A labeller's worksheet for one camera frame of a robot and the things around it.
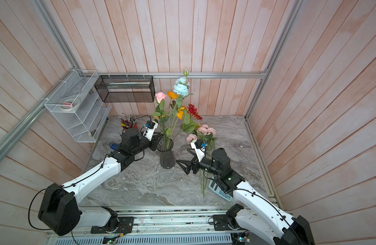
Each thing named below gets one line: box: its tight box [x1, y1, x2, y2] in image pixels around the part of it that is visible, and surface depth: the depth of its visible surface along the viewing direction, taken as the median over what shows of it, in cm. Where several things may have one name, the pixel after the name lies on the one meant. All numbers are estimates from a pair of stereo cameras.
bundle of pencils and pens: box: [120, 112, 137, 129], surface depth 103 cm
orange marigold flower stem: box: [167, 91, 185, 148], surface depth 76 cm
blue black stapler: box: [109, 142, 119, 151], surface depth 103 cm
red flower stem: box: [186, 103, 203, 121], surface depth 69 cm
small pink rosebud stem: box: [152, 91, 170, 124], surface depth 74 cm
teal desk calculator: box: [208, 175, 233, 202], surface depth 84 cm
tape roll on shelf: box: [58, 98, 81, 112], surface depth 75 cm
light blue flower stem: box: [173, 68, 194, 102], surface depth 71 cm
